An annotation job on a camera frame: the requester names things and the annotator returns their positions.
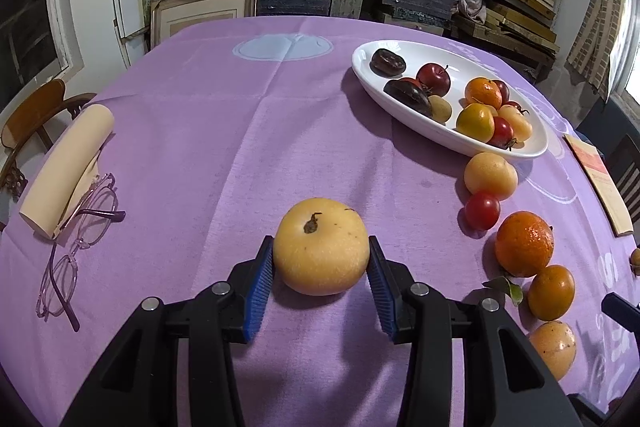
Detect speckled yellow pepino melon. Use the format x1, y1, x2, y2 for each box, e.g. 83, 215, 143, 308
528, 321, 577, 381

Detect smooth orange fruit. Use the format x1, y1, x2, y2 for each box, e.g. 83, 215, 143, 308
527, 265, 575, 321

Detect tangerine with leaf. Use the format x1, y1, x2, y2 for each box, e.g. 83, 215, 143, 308
490, 210, 554, 306

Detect large red tomato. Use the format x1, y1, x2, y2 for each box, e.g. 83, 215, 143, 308
488, 116, 516, 150

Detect yellow pear fruit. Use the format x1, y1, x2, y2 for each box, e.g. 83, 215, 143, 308
273, 197, 370, 297

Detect small yellow-orange tomato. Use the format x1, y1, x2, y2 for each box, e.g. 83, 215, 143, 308
456, 103, 495, 143

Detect large orange tangerine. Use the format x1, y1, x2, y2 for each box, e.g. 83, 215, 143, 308
464, 77, 503, 109

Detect dark purple fruit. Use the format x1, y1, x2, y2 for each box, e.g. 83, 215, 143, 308
383, 79, 433, 118

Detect dark brown plum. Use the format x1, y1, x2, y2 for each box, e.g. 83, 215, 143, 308
370, 48, 406, 78

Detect longan cluster on branch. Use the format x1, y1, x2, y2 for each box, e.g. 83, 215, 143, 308
629, 247, 640, 277

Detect orange exercise notebook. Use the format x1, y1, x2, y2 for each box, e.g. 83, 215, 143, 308
564, 134, 634, 237

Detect dark wooden chair right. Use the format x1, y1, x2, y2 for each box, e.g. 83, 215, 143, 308
605, 134, 640, 225

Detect purple-framed eyeglasses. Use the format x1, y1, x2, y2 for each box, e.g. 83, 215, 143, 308
35, 173, 126, 333

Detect small red cherry tomato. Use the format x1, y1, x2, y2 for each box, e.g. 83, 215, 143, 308
464, 192, 501, 231

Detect yellow apricot fruit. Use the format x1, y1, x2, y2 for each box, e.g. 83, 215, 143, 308
463, 152, 518, 200

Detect pale orange persimmon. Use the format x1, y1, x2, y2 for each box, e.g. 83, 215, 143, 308
498, 104, 534, 143

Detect beige rolled glasses case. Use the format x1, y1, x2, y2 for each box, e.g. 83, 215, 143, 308
20, 104, 114, 239

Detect red tomato in plate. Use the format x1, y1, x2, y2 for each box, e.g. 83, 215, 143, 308
503, 101, 529, 114

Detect small longan in plate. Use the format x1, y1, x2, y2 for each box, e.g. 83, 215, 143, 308
486, 105, 499, 117

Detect purple tablecloth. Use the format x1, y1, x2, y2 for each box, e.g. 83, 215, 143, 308
1, 17, 639, 426

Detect dark red plum right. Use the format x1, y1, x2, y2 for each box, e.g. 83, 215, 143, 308
494, 79, 510, 104

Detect dark red plum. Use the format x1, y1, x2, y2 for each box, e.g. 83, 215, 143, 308
416, 63, 451, 96
494, 79, 510, 104

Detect wooden chair left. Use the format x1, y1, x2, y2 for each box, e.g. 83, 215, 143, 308
1, 79, 96, 202

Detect white oval plate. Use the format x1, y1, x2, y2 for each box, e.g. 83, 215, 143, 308
352, 39, 548, 161

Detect dark red plum left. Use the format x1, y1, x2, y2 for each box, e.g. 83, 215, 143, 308
416, 63, 451, 96

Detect small red tomato plate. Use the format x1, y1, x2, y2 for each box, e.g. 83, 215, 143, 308
399, 77, 423, 90

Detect framed picture on floor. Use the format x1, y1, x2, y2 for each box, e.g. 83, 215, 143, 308
150, 0, 258, 48

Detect window with white frame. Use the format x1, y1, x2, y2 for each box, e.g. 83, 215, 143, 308
0, 0, 84, 118

